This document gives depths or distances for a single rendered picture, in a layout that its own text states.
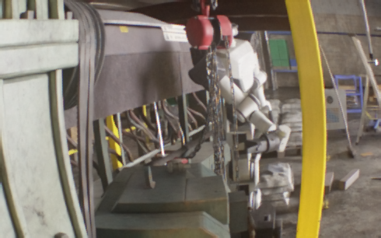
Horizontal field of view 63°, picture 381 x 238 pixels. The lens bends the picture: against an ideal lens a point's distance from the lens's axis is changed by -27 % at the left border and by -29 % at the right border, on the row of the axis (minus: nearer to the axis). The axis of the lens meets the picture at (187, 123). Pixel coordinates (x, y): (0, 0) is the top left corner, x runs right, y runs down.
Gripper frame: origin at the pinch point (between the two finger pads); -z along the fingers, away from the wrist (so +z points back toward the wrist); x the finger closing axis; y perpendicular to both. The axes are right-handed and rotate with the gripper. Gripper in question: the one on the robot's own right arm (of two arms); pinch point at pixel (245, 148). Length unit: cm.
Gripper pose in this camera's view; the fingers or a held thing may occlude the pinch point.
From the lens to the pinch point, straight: 182.6
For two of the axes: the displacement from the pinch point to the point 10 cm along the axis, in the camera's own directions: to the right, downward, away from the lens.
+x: -4.7, -0.8, 8.8
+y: -0.9, -9.9, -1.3
